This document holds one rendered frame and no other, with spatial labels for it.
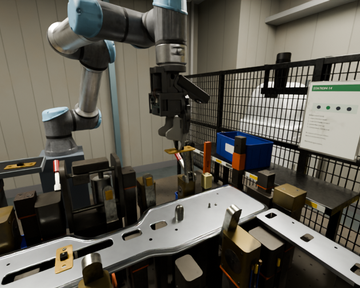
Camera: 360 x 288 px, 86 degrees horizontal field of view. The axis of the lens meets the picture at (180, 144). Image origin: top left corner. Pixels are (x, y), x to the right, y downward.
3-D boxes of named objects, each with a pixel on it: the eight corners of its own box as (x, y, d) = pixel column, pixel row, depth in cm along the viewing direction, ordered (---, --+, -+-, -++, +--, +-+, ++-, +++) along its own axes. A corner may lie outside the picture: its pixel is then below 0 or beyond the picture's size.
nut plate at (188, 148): (170, 154, 51) (170, 150, 50) (163, 150, 54) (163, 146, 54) (196, 150, 55) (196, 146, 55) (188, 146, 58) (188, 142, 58)
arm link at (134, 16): (110, 13, 50) (131, -1, 42) (147, 23, 58) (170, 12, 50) (113, 46, 52) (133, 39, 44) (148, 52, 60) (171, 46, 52)
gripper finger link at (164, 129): (156, 147, 55) (155, 115, 52) (174, 144, 58) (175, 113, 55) (161, 151, 52) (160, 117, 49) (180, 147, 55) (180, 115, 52)
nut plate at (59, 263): (72, 267, 47) (72, 263, 47) (54, 274, 46) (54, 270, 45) (72, 244, 54) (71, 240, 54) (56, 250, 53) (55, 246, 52)
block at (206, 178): (203, 247, 92) (206, 176, 82) (199, 242, 95) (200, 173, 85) (208, 244, 94) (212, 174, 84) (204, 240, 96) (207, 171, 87)
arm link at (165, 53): (176, 51, 51) (194, 45, 45) (177, 70, 53) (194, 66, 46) (150, 48, 48) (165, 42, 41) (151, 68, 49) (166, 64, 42)
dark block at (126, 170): (130, 265, 82) (122, 174, 71) (126, 254, 88) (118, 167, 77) (141, 260, 85) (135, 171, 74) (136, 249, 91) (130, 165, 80)
